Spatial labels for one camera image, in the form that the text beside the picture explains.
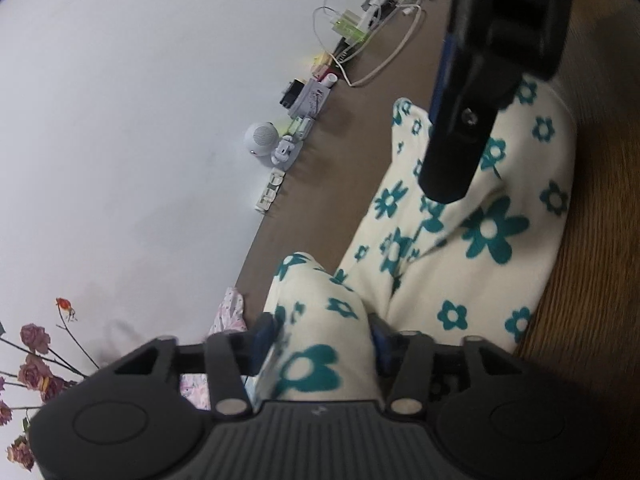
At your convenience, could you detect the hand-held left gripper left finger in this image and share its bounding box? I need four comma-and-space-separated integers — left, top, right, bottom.
114, 312, 281, 417

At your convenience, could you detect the black charger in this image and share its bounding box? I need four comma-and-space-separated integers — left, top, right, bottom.
280, 79, 307, 110

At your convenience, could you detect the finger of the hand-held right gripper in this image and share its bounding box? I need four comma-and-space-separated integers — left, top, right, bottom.
419, 35, 526, 204

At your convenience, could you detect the pink floral garment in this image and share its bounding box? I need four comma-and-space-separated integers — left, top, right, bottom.
180, 287, 248, 411

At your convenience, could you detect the white cable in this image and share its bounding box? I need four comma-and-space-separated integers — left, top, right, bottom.
312, 0, 427, 89

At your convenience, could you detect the grey tin box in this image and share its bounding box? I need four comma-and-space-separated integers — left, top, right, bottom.
295, 77, 333, 117

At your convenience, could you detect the green and white small box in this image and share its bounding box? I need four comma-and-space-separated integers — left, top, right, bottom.
285, 116, 315, 139

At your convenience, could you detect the cream garment with teal flowers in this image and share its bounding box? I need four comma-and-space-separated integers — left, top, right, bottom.
252, 80, 576, 403

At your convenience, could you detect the dried rose bouquet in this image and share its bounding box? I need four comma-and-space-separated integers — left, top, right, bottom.
0, 297, 101, 472

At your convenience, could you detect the white robot speaker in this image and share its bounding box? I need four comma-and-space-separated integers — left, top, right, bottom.
244, 120, 301, 168

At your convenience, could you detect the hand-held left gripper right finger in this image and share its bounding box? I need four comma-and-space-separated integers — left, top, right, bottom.
370, 312, 528, 415

